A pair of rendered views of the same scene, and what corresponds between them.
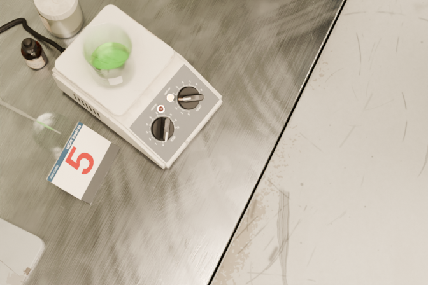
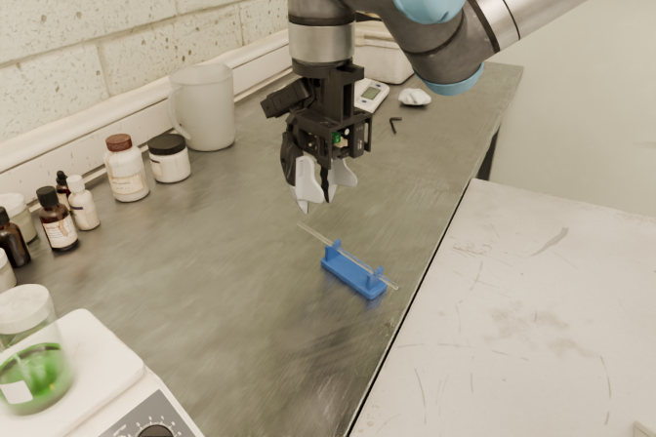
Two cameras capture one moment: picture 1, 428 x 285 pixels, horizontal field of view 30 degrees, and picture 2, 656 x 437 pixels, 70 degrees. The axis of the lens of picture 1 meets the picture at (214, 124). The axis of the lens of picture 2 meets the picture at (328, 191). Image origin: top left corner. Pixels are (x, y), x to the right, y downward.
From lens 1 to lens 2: 0.66 m
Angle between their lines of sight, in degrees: 41
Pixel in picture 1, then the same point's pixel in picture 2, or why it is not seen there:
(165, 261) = not seen: outside the picture
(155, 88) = (100, 424)
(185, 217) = not seen: outside the picture
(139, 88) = (65, 417)
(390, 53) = (464, 393)
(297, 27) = (337, 361)
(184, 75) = (155, 407)
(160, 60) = (118, 376)
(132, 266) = not seen: outside the picture
